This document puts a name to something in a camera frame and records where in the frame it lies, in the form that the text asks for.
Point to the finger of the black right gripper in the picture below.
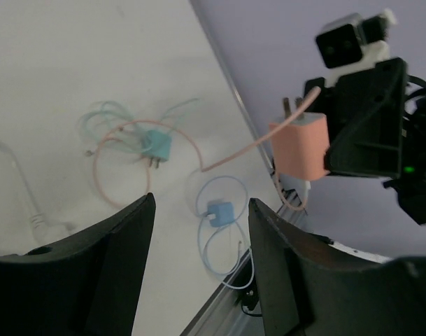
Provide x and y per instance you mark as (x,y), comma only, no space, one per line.
(326,100)

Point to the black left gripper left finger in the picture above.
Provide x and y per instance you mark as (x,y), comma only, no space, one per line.
(86,284)

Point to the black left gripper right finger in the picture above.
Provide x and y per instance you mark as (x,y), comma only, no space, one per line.
(309,287)

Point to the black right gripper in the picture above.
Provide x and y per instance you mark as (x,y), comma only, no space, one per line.
(366,132)

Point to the pink charger plug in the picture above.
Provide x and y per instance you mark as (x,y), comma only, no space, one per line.
(299,148)

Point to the blue charger plug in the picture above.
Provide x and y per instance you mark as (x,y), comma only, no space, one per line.
(220,214)

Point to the teal charger plug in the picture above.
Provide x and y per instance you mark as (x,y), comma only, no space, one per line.
(157,147)

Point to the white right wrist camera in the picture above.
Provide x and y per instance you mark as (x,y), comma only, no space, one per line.
(353,43)

